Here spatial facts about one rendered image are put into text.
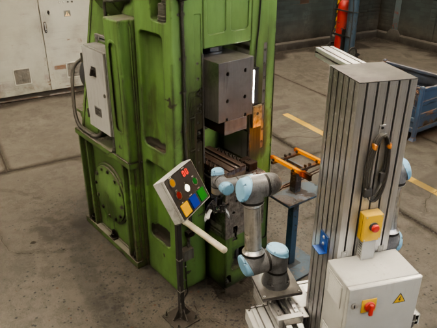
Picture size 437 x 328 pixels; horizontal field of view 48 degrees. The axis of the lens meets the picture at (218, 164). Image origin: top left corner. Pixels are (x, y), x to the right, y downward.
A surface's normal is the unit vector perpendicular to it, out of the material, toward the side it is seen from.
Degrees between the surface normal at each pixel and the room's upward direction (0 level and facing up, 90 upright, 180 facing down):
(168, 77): 89
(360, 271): 0
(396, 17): 90
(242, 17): 90
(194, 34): 90
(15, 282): 0
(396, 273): 0
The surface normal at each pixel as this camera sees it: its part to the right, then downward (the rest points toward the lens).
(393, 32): -0.87, 0.22
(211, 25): 0.63, 0.35
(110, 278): 0.00, -0.90
